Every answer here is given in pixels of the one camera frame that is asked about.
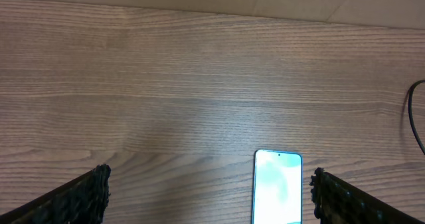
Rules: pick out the Samsung Galaxy smartphone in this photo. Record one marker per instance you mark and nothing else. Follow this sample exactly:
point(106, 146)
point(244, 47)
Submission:
point(277, 187)

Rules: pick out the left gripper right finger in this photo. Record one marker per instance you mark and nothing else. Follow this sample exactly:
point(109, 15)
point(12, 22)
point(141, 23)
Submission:
point(338, 202)

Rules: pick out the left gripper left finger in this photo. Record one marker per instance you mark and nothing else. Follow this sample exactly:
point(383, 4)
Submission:
point(82, 200)

